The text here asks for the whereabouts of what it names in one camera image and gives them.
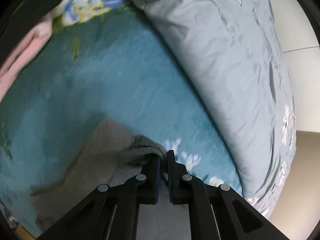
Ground grey-blue floral quilt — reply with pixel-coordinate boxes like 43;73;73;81
131;0;296;217

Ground grey long pants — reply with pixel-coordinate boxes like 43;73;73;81
30;118;191;239

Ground teal floral bed sheet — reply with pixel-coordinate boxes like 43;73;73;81
1;0;242;237

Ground pink folded garment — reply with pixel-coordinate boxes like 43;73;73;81
1;12;53;101

